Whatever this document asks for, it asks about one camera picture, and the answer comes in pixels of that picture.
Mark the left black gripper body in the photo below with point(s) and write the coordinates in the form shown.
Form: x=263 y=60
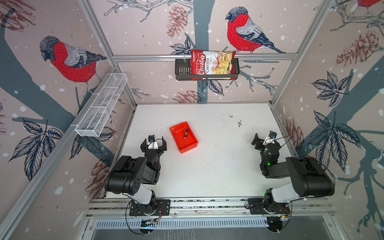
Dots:
x=159 y=151

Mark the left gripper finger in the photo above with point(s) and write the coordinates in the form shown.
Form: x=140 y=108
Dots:
x=163 y=146
x=144 y=146

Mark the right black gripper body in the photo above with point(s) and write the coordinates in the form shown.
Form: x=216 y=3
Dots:
x=261 y=152

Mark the orange black screwdriver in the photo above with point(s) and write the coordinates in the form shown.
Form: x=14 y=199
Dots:
x=186 y=132

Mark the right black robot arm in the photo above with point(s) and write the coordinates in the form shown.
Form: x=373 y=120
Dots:
x=308 y=178

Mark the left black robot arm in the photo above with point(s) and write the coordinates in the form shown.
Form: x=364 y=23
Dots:
x=130 y=177

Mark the red plastic bin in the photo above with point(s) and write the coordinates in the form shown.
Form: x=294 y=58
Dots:
x=177 y=132

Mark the red cassava chips bag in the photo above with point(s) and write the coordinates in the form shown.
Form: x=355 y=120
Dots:
x=219 y=60

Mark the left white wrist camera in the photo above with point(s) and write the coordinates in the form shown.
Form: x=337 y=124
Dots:
x=152 y=142

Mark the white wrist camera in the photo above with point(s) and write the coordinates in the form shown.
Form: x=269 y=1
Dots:
x=271 y=136
x=152 y=142

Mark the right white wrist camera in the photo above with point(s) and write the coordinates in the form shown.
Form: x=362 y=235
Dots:
x=271 y=136

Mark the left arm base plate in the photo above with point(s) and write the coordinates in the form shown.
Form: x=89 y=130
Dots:
x=157 y=208

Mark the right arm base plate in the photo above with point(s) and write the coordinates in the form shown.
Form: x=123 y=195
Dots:
x=259 y=206

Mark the white wire mesh shelf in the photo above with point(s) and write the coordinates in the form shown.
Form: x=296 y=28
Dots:
x=98 y=113

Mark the black wall basket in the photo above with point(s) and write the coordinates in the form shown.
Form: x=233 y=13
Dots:
x=184 y=71

